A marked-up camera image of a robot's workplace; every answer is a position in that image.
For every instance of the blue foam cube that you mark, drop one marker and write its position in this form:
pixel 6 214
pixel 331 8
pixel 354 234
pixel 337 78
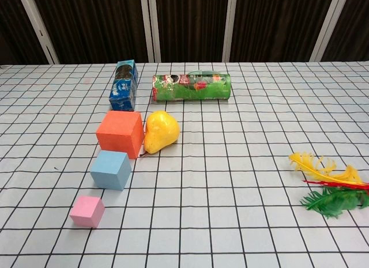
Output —
pixel 109 170

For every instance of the small pink foam cube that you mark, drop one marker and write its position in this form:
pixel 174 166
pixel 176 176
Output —
pixel 86 211

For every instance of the yellow plastic pear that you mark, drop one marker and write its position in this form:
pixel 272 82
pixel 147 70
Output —
pixel 160 132

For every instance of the green chips can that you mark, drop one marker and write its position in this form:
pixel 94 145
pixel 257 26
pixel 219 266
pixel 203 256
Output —
pixel 187 90

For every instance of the green plastic comb brush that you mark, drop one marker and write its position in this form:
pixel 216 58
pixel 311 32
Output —
pixel 199 72

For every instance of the big orange foam cube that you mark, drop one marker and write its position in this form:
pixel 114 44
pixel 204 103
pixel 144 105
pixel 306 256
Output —
pixel 118 135

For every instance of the blue cookie box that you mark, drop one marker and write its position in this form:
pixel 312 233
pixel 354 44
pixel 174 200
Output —
pixel 122 92

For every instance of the white black-checked tablecloth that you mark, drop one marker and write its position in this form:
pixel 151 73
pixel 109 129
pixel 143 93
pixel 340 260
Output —
pixel 230 193

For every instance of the black pleated curtain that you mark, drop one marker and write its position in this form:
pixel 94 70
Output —
pixel 86 20

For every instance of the colourful feather shuttlecock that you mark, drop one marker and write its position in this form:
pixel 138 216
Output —
pixel 331 201

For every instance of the white double frame post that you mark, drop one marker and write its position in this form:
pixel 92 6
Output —
pixel 155 34

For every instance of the white metal frame post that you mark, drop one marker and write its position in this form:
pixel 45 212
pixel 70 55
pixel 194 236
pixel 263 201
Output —
pixel 39 27
pixel 230 26
pixel 329 26

